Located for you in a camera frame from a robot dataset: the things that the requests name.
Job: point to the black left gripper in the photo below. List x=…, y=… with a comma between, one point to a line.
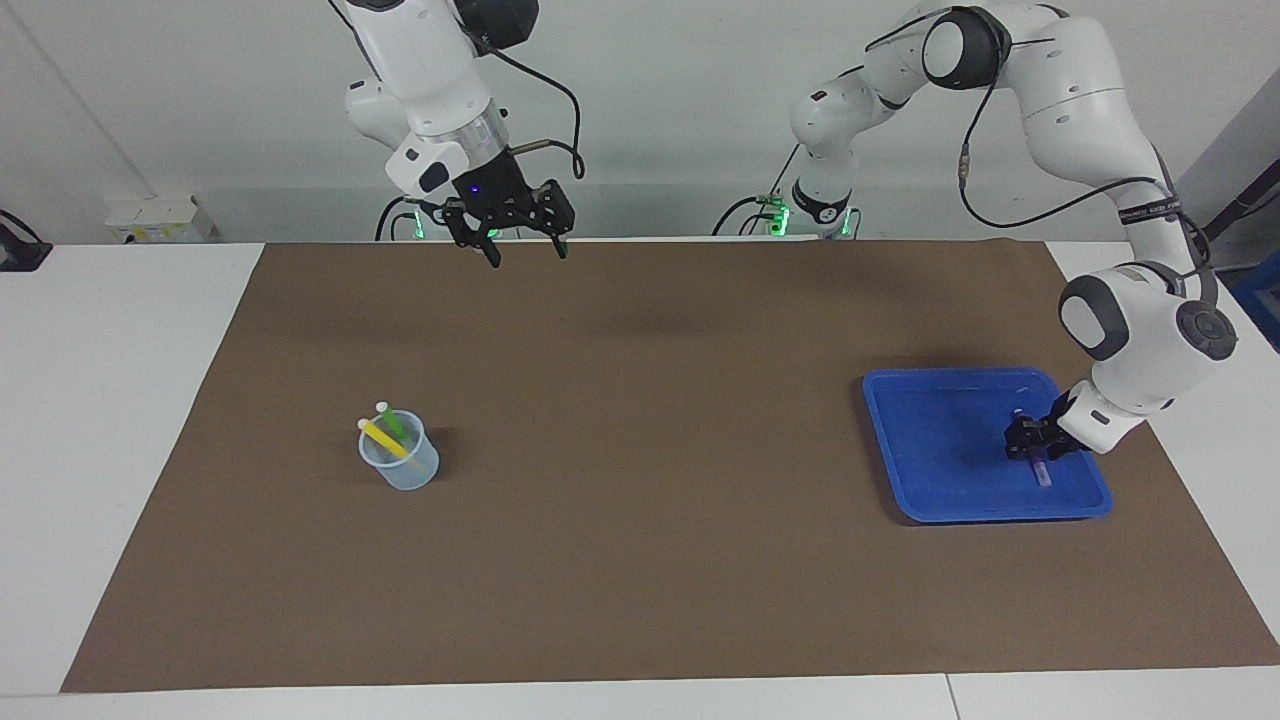
x=1045, y=432

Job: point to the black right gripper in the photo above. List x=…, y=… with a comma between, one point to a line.
x=500, y=195

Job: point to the purple pen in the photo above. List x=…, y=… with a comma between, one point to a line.
x=1043, y=474

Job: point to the green pen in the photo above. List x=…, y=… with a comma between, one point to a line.
x=390, y=417

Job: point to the yellow pen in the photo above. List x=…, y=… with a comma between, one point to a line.
x=382, y=437

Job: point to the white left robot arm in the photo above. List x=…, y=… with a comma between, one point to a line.
x=1140, y=330

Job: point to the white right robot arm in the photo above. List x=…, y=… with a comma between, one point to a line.
x=420, y=50

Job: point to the blue plastic tray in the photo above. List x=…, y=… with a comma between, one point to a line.
x=940, y=470

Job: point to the translucent plastic cup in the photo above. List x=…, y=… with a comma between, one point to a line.
x=405, y=475

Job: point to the blue crate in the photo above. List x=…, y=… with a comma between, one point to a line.
x=1262, y=300

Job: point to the brown table mat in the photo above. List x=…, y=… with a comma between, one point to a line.
x=640, y=560

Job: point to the black camera stand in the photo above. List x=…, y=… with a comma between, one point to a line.
x=1195, y=245

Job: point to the white wall socket box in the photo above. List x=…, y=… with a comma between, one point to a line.
x=160, y=220

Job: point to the black clamp mount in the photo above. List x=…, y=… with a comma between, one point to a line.
x=18, y=252

